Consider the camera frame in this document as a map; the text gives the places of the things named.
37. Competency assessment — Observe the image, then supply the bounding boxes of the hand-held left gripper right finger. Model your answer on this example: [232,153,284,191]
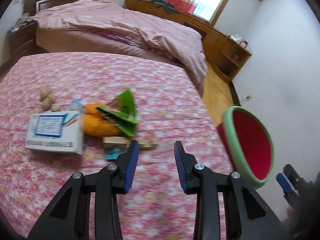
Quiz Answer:
[174,141,293,240]

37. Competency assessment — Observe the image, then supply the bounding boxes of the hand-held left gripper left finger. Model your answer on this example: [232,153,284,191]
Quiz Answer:
[27,140,140,240]

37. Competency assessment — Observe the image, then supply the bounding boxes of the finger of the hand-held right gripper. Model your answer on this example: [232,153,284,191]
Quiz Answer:
[284,164,304,188]
[276,173,293,195]

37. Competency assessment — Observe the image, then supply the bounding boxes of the teal paper scrap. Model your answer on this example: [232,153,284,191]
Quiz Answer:
[104,147,123,161]

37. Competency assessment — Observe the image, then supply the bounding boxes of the small wooden block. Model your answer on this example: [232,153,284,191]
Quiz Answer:
[102,136,158,151]

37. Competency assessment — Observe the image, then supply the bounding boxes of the red bin with green rim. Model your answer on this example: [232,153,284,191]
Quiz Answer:
[216,106,275,190]

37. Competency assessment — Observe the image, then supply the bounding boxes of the white and blue wrapper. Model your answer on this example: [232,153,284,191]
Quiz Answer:
[71,98,85,111]

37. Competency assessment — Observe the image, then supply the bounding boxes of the white box with blue label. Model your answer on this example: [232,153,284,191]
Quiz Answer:
[25,109,85,155]

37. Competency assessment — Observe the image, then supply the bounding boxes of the long wooden cabinet unit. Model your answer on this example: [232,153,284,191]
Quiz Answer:
[124,0,252,84]

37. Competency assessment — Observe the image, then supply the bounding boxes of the bed with pink blanket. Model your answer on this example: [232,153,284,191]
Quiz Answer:
[32,0,208,98]

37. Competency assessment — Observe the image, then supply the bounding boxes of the bed base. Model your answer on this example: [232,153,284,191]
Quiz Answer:
[36,26,140,55]

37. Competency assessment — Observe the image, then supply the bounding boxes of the dark grey clothes heap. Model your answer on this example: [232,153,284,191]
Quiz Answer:
[151,0,179,14]

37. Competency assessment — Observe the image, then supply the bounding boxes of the wooden framed window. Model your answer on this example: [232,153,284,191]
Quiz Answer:
[192,0,237,27]

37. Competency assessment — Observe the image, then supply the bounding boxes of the dark wooden nightstand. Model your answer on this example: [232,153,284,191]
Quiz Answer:
[7,20,38,55]

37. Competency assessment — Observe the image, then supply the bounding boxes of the pink clothes heap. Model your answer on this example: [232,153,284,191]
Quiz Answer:
[16,14,33,27]

